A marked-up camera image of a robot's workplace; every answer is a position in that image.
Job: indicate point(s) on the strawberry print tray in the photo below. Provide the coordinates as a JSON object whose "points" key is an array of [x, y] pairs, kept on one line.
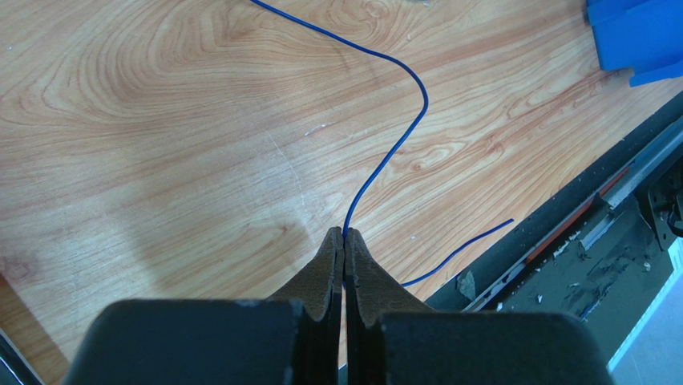
{"points": [[14, 367]]}

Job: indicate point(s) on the aluminium frame rail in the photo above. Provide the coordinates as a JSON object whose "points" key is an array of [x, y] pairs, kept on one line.
{"points": [[651, 320]]}

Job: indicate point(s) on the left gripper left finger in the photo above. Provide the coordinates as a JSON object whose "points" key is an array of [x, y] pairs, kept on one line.
{"points": [[290, 337]]}

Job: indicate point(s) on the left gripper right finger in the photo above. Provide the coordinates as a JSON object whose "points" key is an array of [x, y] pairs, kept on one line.
{"points": [[395, 338]]}

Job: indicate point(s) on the left blue plastic bin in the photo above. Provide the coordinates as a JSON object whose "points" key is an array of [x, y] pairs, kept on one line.
{"points": [[645, 36]]}

